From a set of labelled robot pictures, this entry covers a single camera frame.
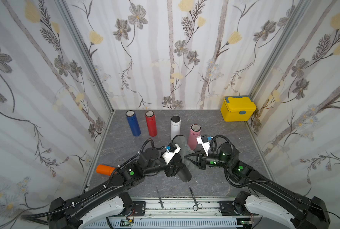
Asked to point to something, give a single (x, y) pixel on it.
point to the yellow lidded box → (237, 108)
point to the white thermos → (175, 126)
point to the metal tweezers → (161, 202)
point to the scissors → (195, 207)
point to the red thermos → (152, 123)
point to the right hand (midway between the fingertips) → (188, 160)
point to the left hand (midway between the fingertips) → (183, 161)
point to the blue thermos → (131, 116)
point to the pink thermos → (195, 131)
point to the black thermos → (184, 174)
